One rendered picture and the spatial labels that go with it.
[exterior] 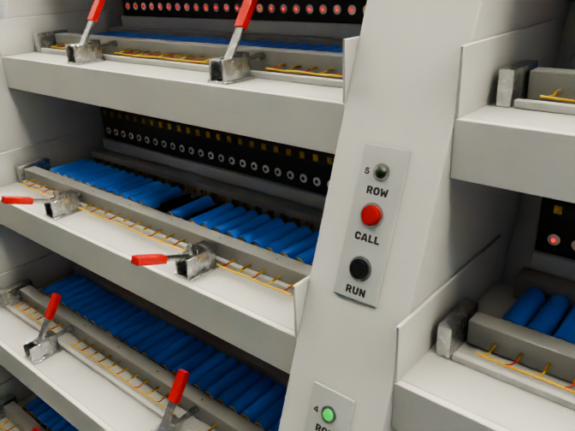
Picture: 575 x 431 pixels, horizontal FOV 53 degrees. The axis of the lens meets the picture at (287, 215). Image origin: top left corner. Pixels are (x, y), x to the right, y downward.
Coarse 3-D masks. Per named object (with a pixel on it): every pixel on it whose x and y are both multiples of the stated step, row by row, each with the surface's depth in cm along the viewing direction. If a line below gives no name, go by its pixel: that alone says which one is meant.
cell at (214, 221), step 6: (228, 210) 70; (234, 210) 70; (240, 210) 70; (216, 216) 68; (222, 216) 69; (228, 216) 69; (234, 216) 70; (204, 222) 67; (210, 222) 67; (216, 222) 68; (222, 222) 68; (210, 228) 67
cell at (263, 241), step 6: (288, 222) 66; (276, 228) 65; (282, 228) 65; (288, 228) 65; (294, 228) 66; (264, 234) 64; (270, 234) 63; (276, 234) 64; (282, 234) 64; (252, 240) 62; (258, 240) 62; (264, 240) 62; (270, 240) 63; (264, 246) 62
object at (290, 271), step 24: (24, 168) 87; (96, 192) 76; (120, 216) 73; (144, 216) 69; (168, 216) 68; (192, 240) 64; (216, 240) 62; (240, 240) 61; (216, 264) 60; (240, 264) 60; (264, 264) 57; (288, 264) 56; (288, 288) 54
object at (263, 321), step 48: (48, 144) 91; (0, 192) 85; (288, 192) 71; (48, 240) 76; (96, 240) 68; (144, 240) 68; (144, 288) 64; (192, 288) 57; (240, 288) 57; (240, 336) 54; (288, 336) 50
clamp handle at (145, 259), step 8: (192, 248) 59; (136, 256) 54; (144, 256) 55; (152, 256) 55; (160, 256) 56; (168, 256) 57; (176, 256) 58; (184, 256) 58; (192, 256) 59; (136, 264) 54; (144, 264) 54; (152, 264) 55
